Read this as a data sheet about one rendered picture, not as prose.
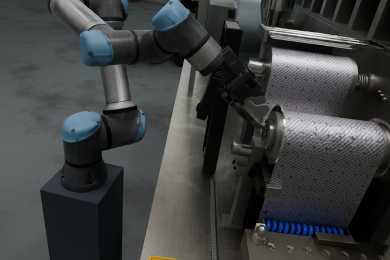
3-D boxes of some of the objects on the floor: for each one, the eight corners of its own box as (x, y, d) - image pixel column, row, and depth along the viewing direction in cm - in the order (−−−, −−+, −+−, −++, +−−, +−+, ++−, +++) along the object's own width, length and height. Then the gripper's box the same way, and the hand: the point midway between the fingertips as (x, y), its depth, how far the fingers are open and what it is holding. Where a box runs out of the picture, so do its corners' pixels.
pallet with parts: (201, 10, 1134) (202, -1, 1116) (195, 14, 1034) (197, 1, 1016) (181, 7, 1143) (182, -5, 1125) (173, 10, 1043) (174, -3, 1025)
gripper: (229, 51, 61) (289, 120, 67) (226, 40, 70) (280, 102, 76) (198, 78, 64) (259, 141, 70) (199, 64, 72) (253, 122, 79)
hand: (257, 124), depth 74 cm, fingers closed, pressing on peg
